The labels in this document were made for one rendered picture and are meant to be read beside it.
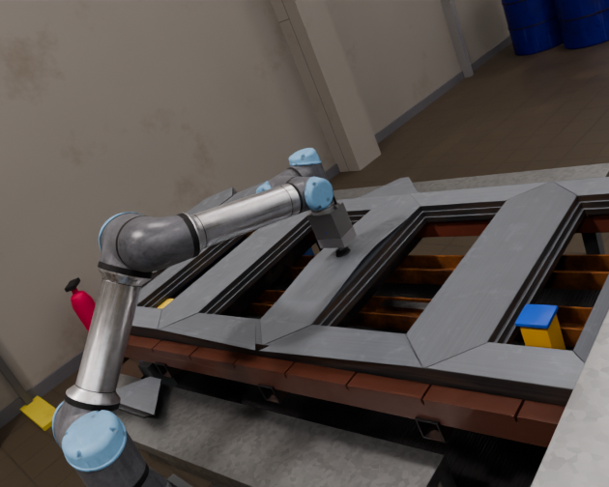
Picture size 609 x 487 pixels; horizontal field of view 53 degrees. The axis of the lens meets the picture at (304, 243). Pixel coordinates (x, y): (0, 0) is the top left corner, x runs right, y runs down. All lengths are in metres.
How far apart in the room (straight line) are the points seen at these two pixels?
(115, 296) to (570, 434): 0.94
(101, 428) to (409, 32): 5.32
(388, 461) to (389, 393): 0.15
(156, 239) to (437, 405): 0.62
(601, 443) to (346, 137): 4.43
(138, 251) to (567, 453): 0.86
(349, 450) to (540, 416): 0.45
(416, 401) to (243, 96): 3.74
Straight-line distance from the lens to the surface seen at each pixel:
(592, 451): 0.72
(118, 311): 1.36
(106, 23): 4.28
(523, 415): 1.10
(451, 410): 1.16
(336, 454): 1.37
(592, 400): 0.77
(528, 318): 1.19
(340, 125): 5.00
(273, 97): 4.87
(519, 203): 1.66
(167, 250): 1.24
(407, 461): 1.29
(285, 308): 1.56
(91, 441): 1.28
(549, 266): 1.43
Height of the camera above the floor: 1.58
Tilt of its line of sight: 22 degrees down
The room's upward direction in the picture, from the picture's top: 24 degrees counter-clockwise
